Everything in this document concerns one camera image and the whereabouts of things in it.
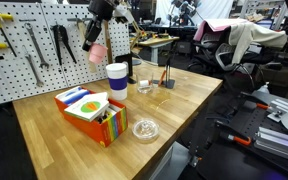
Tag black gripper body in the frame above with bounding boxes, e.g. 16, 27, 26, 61
88, 0, 119, 20

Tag pink plastic mug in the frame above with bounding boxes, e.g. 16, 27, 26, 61
89, 43, 107, 64

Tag white and blue cup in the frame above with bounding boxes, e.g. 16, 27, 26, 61
106, 63, 128, 100

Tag dark head wooden hammer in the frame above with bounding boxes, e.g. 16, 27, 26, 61
103, 20, 113, 64

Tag wooden desk lamp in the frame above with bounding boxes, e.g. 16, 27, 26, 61
119, 0, 147, 53

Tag black pliers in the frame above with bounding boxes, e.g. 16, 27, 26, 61
51, 25, 77, 64

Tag black metal bookend rear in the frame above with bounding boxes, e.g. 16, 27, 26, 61
114, 53, 137, 85

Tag upper silver wrench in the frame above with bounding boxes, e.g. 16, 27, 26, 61
24, 23, 49, 69

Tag silver wrench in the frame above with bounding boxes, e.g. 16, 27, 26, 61
22, 45, 44, 87
24, 23, 49, 69

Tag white pegboard panel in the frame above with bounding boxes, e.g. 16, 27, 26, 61
0, 2, 130, 104

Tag clear drinking glass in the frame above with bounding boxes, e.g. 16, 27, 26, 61
135, 68, 153, 94

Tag lower silver wrench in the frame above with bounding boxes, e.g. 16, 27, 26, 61
22, 45, 44, 87

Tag white booklet with orange circle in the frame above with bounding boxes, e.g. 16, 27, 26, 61
64, 92, 109, 122

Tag orange rainbow cardboard box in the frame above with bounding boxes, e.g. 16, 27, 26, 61
54, 86, 128, 147

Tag pink cloth on chair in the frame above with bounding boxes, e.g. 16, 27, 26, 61
194, 18, 246, 41

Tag clear glass lid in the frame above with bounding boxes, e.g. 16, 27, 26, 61
132, 119, 159, 141

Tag black office chair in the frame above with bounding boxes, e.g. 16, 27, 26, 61
187, 25, 273, 87

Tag beige cloth on chair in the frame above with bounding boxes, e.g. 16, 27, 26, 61
228, 22, 288, 64

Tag aluminium extrusion bars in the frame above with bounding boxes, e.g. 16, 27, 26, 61
254, 127, 288, 159

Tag wooden handle hammer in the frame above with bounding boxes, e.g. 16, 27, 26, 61
68, 17, 97, 73

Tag orange handled clamp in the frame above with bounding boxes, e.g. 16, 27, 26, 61
215, 120, 252, 146

